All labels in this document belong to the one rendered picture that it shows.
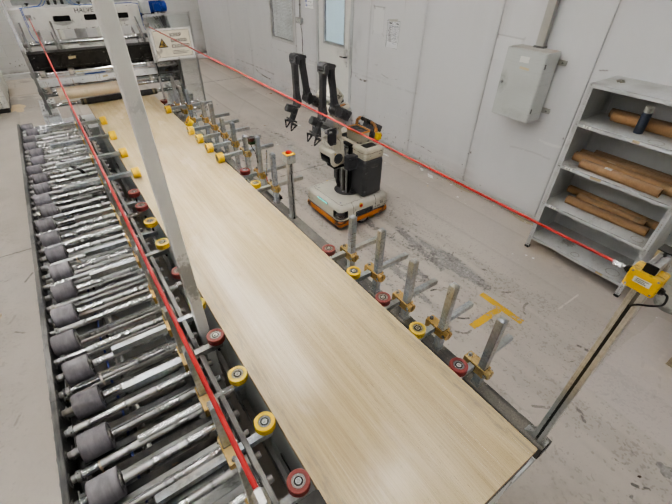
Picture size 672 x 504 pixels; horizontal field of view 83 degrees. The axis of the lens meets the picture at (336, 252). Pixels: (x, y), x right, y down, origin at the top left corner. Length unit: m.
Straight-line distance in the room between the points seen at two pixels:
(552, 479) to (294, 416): 1.65
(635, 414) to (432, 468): 1.96
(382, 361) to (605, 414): 1.80
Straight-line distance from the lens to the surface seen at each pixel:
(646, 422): 3.26
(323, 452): 1.52
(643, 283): 1.26
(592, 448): 2.96
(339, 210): 3.85
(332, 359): 1.72
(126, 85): 1.40
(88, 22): 5.59
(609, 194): 4.26
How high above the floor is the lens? 2.29
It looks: 38 degrees down
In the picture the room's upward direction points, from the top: 1 degrees clockwise
